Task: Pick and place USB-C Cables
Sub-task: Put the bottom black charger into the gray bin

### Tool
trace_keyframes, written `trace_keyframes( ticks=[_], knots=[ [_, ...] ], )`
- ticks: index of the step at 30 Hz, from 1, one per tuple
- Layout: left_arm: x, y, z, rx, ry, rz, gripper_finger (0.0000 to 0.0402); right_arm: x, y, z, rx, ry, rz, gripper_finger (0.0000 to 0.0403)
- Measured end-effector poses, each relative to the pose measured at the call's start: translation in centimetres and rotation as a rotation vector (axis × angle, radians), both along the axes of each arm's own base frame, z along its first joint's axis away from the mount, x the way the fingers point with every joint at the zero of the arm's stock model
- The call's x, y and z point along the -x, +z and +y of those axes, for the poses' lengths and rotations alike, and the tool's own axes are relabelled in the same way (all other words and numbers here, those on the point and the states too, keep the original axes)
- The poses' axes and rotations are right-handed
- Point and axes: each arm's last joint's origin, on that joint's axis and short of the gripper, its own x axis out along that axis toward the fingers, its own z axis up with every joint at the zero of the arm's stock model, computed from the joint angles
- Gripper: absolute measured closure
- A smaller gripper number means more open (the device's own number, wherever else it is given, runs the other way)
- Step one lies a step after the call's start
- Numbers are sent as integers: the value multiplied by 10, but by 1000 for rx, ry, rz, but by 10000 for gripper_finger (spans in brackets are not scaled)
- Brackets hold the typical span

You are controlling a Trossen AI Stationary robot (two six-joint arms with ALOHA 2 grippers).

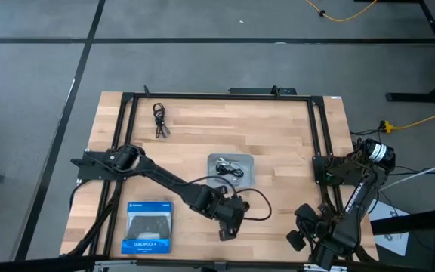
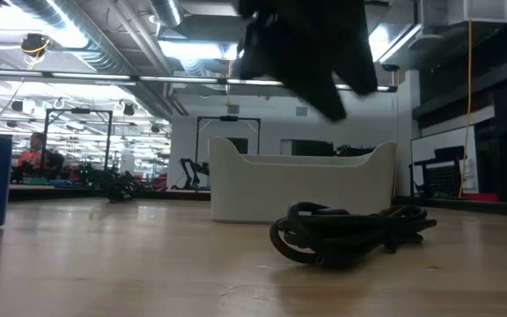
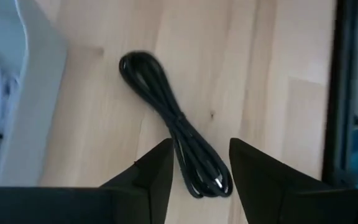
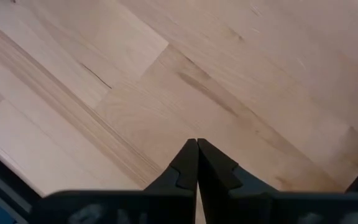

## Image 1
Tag white floor cable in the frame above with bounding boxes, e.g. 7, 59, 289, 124
381, 155, 435, 192

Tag black USB-C cable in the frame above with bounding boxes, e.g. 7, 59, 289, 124
215, 162, 245, 179

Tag yellow floor cable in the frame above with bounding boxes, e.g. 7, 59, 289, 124
304, 0, 379, 23

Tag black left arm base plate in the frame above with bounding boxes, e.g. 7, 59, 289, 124
69, 149, 143, 181

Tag black arm cable harness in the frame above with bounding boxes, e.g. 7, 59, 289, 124
60, 180, 126, 258

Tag yellow extension cable with plug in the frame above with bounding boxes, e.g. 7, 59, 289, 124
379, 107, 435, 134

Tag white USB-C cable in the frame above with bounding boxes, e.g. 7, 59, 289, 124
217, 156, 243, 186

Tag grey plastic bin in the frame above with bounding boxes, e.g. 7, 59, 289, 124
206, 152, 257, 190

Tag blue DualShock 4 box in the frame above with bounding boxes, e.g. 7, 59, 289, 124
121, 201, 174, 255

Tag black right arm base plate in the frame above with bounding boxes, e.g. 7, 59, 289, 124
313, 155, 354, 186

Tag white paper sheet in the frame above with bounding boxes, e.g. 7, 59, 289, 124
368, 198, 411, 257

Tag black rig crossbar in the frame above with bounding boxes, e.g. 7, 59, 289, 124
0, 255, 354, 272

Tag black table stand legs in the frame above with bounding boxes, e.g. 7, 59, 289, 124
355, 0, 435, 104

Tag black furniture beam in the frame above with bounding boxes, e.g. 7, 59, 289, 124
370, 206, 435, 272

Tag silver mount bracket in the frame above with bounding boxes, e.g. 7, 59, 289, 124
303, 263, 349, 272
92, 259, 143, 272

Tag black cable with loop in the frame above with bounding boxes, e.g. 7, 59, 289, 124
152, 102, 171, 140

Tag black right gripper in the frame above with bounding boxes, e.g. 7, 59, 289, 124
285, 203, 341, 252

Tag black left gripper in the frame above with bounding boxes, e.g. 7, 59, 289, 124
213, 195, 250, 243

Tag black metal table frame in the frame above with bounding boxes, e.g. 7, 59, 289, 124
88, 90, 356, 264

